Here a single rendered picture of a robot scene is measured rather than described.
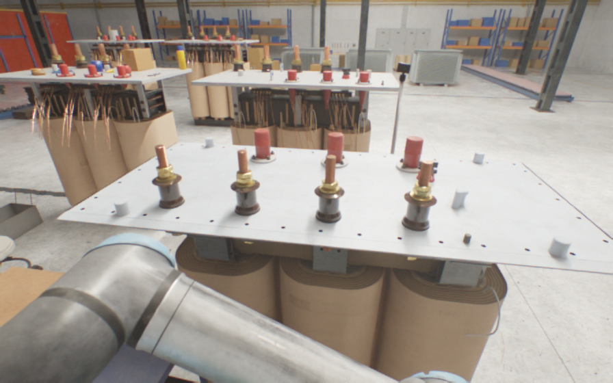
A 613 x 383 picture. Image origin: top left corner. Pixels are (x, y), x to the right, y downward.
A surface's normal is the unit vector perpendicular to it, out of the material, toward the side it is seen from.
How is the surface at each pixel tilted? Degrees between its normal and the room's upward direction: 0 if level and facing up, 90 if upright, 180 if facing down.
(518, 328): 0
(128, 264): 30
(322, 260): 90
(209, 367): 78
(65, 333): 44
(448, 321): 90
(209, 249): 90
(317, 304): 90
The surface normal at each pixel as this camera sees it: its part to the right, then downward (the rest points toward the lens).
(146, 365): 0.00, -0.89
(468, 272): -0.15, 0.45
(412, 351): -0.48, 0.40
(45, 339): 0.33, -0.48
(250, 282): 0.37, 0.43
